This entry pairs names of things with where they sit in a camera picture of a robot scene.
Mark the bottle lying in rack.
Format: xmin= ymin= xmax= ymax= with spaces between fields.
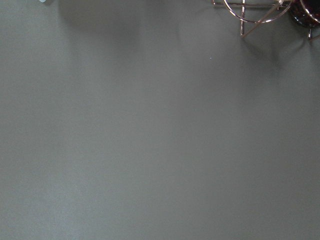
xmin=289 ymin=0 xmax=320 ymax=28

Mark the copper wire bottle rack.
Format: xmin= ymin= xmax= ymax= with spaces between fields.
xmin=211 ymin=0 xmax=320 ymax=41

